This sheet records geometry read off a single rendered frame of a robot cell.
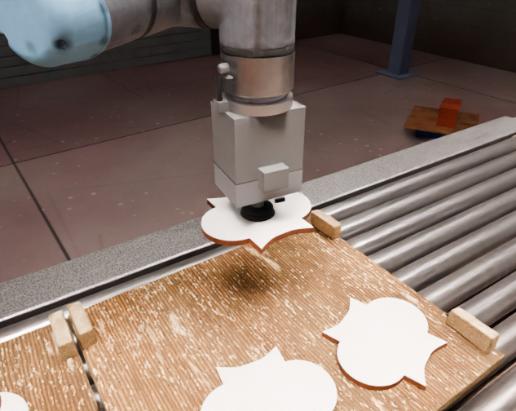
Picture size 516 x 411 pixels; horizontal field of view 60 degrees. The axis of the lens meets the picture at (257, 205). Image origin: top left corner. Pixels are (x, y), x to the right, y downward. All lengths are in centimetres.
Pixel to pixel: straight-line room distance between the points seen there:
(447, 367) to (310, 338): 16
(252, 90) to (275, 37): 5
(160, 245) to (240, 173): 31
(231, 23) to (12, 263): 211
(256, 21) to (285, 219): 23
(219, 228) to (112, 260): 26
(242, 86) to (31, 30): 19
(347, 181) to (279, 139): 47
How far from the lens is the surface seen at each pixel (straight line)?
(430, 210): 87
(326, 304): 61
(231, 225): 53
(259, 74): 44
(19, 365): 60
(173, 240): 76
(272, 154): 48
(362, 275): 66
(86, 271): 73
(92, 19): 38
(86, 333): 57
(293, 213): 55
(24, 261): 243
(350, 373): 53
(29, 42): 38
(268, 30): 43
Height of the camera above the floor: 136
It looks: 32 degrees down
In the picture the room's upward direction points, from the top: straight up
